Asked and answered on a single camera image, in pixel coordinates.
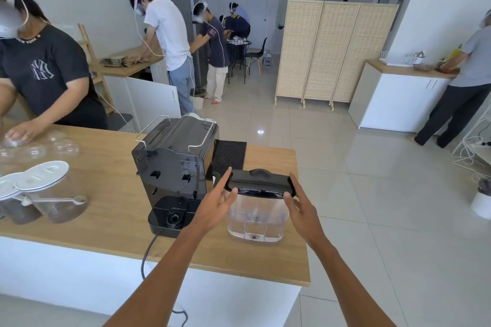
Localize black chair wooden legs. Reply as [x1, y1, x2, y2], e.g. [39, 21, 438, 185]
[245, 37, 268, 76]

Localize white counter wooden top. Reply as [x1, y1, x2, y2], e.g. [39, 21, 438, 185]
[89, 45, 182, 121]

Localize white cabinet wooden top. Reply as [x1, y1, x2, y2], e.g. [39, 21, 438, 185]
[348, 59, 460, 134]

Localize stack of brown paper bags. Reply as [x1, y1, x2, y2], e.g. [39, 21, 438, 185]
[100, 53, 153, 69]

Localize wooden ladder shelf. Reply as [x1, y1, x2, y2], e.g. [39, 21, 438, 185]
[77, 23, 116, 115]

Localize black power cable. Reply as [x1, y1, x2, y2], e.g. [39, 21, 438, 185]
[141, 232, 189, 317]

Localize person's right forearm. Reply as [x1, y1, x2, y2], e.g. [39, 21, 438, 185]
[307, 237, 398, 327]

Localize woven folding screen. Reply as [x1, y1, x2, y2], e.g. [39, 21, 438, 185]
[274, 0, 400, 112]

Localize clear water tank black lid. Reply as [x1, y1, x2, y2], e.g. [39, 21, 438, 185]
[223, 168, 297, 243]

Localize person's right hand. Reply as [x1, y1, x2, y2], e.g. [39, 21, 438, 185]
[283, 172, 327, 251]

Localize person's left forearm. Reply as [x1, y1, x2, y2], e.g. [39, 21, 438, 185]
[103, 220, 216, 327]

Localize white wire rack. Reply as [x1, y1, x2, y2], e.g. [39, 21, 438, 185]
[451, 108, 491, 182]

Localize white waste bin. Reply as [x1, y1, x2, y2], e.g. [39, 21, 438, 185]
[190, 88, 208, 110]

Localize white round bin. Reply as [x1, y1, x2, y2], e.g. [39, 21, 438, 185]
[471, 178, 491, 220]

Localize black round table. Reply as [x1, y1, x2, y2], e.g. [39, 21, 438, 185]
[226, 39, 253, 85]

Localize clear canister white lid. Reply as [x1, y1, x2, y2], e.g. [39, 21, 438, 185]
[0, 172, 43, 225]
[15, 161, 88, 224]

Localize clear plastic scoop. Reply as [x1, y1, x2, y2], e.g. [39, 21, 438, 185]
[21, 195, 88, 207]

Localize black coffee machine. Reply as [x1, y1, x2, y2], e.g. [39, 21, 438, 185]
[131, 112, 220, 239]

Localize white door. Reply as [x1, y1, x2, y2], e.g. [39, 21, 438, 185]
[246, 0, 271, 52]

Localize person's left hand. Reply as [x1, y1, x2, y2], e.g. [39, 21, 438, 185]
[191, 167, 239, 236]

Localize black drip tray grid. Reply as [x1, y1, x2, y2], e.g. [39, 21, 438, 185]
[211, 140, 248, 182]

